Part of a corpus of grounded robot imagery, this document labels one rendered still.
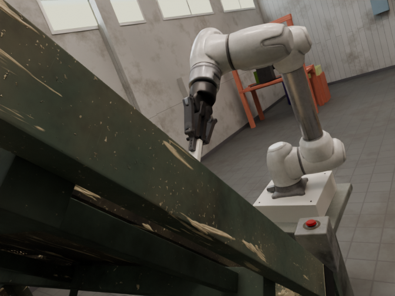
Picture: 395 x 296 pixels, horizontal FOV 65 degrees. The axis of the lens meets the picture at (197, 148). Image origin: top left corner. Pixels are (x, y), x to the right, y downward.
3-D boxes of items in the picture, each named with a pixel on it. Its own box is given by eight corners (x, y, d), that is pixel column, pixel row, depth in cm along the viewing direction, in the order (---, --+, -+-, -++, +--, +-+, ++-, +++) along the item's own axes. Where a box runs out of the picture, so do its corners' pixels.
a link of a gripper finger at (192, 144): (197, 133, 79) (190, 127, 77) (195, 150, 76) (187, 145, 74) (193, 134, 79) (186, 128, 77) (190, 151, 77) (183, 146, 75)
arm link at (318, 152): (304, 163, 175) (346, 154, 166) (305, 181, 162) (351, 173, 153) (258, 33, 143) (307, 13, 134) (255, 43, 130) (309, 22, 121)
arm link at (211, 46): (181, 63, 87) (226, 54, 82) (188, 26, 95) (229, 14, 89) (196, 88, 96) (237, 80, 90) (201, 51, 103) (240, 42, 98)
